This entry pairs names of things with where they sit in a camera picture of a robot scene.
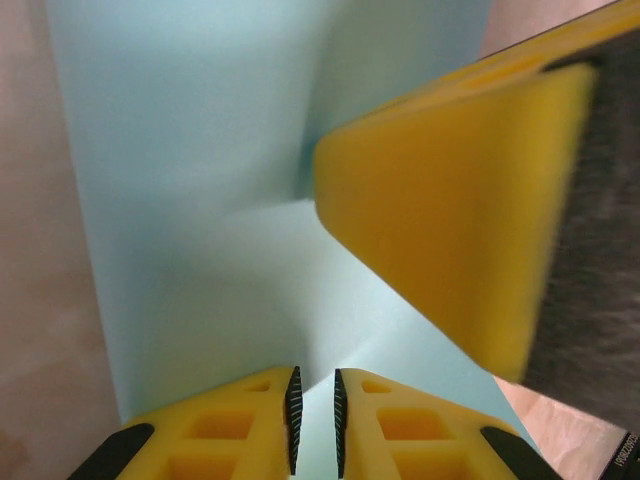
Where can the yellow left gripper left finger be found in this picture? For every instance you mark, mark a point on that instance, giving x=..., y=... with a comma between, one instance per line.
x=215, y=430

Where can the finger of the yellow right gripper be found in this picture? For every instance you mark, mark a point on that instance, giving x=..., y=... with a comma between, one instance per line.
x=450, y=210

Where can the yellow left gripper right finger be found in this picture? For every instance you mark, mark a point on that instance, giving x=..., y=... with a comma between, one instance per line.
x=415, y=430

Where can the light blue paper sheet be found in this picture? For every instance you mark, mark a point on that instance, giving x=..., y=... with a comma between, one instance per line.
x=200, y=150

